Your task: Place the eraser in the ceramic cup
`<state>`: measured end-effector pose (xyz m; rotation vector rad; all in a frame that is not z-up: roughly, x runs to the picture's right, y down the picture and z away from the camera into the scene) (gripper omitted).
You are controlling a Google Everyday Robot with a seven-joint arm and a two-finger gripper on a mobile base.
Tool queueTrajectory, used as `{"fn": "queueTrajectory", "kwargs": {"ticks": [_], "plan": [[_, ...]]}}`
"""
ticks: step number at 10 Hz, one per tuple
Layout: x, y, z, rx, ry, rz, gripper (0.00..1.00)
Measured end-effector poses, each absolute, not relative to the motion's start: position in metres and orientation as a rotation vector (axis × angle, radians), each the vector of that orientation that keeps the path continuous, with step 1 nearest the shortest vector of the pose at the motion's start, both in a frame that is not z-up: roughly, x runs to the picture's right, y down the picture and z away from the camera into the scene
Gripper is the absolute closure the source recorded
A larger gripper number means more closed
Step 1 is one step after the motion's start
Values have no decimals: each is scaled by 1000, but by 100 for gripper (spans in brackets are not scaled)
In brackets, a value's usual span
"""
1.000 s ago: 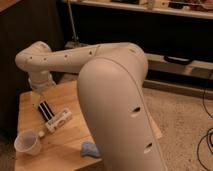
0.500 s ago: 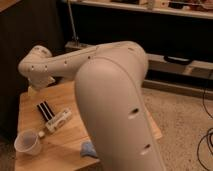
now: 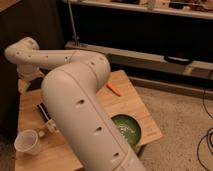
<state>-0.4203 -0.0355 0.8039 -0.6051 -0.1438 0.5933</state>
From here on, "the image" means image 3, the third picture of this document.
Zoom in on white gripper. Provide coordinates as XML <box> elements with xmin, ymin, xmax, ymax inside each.
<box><xmin>17</xmin><ymin>65</ymin><xmax>40</xmax><ymax>94</ymax></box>

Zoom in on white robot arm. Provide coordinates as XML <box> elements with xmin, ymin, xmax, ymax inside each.
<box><xmin>4</xmin><ymin>37</ymin><xmax>146</xmax><ymax>171</ymax></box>

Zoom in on translucent white cup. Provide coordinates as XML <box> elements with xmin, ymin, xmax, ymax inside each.
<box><xmin>14</xmin><ymin>129</ymin><xmax>41</xmax><ymax>155</ymax></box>

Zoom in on green ceramic bowl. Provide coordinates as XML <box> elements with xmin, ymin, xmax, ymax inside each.
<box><xmin>112</xmin><ymin>114</ymin><xmax>142</xmax><ymax>148</ymax></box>

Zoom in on white small bottle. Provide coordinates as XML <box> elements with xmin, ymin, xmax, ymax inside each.
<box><xmin>37</xmin><ymin>119</ymin><xmax>57</xmax><ymax>138</ymax></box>

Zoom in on wooden table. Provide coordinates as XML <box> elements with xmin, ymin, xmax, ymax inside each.
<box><xmin>15</xmin><ymin>70</ymin><xmax>162</xmax><ymax>171</ymax></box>

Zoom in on metal shelf rail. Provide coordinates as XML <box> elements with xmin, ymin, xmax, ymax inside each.
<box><xmin>65</xmin><ymin>41</ymin><xmax>213</xmax><ymax>75</ymax></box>

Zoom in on black handle on rail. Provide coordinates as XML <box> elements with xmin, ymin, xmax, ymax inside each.
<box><xmin>164</xmin><ymin>56</ymin><xmax>192</xmax><ymax>65</ymax></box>

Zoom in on black cables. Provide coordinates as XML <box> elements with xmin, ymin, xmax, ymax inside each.
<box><xmin>196</xmin><ymin>71</ymin><xmax>213</xmax><ymax>163</ymax></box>

